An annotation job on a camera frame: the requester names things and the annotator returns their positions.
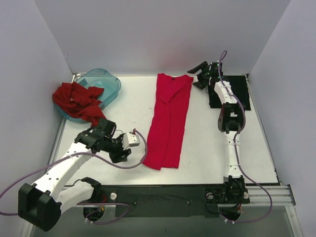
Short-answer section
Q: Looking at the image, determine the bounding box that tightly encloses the bright pink-red t shirt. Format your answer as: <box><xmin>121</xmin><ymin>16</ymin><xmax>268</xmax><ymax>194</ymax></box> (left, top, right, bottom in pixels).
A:
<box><xmin>143</xmin><ymin>73</ymin><xmax>193</xmax><ymax>170</ymax></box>

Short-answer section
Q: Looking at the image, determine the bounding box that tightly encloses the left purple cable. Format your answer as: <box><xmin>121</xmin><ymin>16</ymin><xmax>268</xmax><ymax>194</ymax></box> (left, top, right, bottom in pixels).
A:
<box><xmin>0</xmin><ymin>128</ymin><xmax>149</xmax><ymax>225</ymax></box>

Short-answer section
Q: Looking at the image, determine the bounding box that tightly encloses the aluminium frame rail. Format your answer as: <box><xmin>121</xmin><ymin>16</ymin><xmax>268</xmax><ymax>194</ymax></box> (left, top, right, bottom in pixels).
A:
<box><xmin>29</xmin><ymin>184</ymin><xmax>296</xmax><ymax>207</ymax></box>

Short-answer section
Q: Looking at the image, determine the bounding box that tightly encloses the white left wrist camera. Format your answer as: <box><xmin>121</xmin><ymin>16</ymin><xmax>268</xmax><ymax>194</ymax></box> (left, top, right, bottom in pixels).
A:
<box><xmin>122</xmin><ymin>132</ymin><xmax>140</xmax><ymax>150</ymax></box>

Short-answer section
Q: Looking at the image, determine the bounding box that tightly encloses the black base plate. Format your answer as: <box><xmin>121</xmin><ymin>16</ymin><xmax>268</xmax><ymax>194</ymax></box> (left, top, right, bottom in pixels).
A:
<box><xmin>72</xmin><ymin>184</ymin><xmax>250</xmax><ymax>219</ymax></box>

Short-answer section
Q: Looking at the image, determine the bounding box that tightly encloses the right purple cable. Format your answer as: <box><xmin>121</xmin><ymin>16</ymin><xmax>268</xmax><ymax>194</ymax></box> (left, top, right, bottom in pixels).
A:
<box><xmin>217</xmin><ymin>50</ymin><xmax>274</xmax><ymax>224</ymax></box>

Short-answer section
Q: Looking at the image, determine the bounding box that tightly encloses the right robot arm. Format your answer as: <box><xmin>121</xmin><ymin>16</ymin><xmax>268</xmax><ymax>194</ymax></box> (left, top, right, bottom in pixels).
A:
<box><xmin>188</xmin><ymin>61</ymin><xmax>251</xmax><ymax>204</ymax></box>

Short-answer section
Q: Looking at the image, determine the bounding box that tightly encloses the purple cable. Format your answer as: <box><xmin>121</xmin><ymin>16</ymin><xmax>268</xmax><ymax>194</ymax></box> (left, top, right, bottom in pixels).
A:
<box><xmin>217</xmin><ymin>50</ymin><xmax>274</xmax><ymax>224</ymax></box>
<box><xmin>0</xmin><ymin>128</ymin><xmax>149</xmax><ymax>225</ymax></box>

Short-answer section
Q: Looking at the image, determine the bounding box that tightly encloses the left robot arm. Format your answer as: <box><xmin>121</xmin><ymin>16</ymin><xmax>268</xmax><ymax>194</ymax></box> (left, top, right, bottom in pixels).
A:
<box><xmin>18</xmin><ymin>118</ymin><xmax>139</xmax><ymax>232</ymax></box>

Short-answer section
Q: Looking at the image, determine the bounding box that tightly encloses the folded black t shirt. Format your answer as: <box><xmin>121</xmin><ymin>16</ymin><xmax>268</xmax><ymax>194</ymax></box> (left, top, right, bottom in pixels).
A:
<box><xmin>207</xmin><ymin>76</ymin><xmax>251</xmax><ymax>111</ymax></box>

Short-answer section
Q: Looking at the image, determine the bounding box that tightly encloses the dark red t shirt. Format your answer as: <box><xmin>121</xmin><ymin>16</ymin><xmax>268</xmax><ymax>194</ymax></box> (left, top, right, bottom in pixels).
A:
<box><xmin>52</xmin><ymin>82</ymin><xmax>105</xmax><ymax>126</ymax></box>

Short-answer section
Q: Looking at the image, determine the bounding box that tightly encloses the blue plastic tub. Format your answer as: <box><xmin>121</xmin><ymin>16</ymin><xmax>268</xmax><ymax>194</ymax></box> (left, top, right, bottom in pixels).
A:
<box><xmin>54</xmin><ymin>69</ymin><xmax>121</xmax><ymax>123</ymax></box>

